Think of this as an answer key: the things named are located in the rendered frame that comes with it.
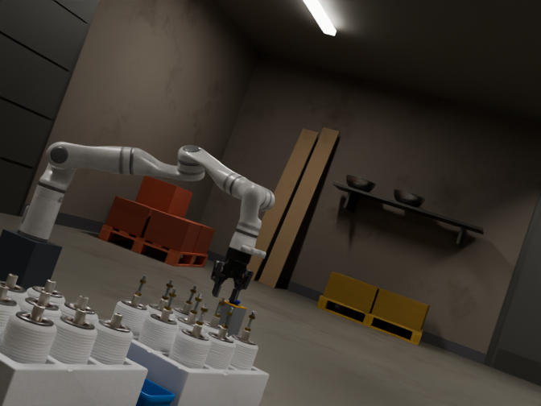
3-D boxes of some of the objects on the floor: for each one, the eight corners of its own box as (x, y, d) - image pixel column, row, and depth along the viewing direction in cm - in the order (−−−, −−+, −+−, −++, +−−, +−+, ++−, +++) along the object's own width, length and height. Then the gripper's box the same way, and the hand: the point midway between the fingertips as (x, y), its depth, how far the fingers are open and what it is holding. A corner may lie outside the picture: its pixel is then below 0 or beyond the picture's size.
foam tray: (65, 379, 191) (88, 317, 192) (156, 380, 223) (175, 327, 224) (164, 441, 169) (189, 371, 170) (249, 432, 201) (270, 374, 202)
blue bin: (48, 393, 174) (64, 348, 174) (79, 392, 183) (94, 350, 184) (131, 446, 158) (149, 396, 159) (161, 442, 168) (178, 395, 168)
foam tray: (-130, 379, 145) (-99, 297, 146) (17, 377, 178) (41, 311, 179) (-19, 463, 124) (15, 368, 125) (122, 444, 158) (149, 369, 159)
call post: (187, 390, 223) (218, 300, 225) (200, 390, 229) (230, 302, 231) (203, 399, 219) (235, 307, 221) (215, 399, 225) (247, 309, 227)
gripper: (252, 251, 216) (235, 300, 215) (215, 239, 206) (197, 290, 206) (266, 257, 210) (249, 307, 209) (229, 245, 201) (210, 297, 200)
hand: (225, 294), depth 208 cm, fingers open, 6 cm apart
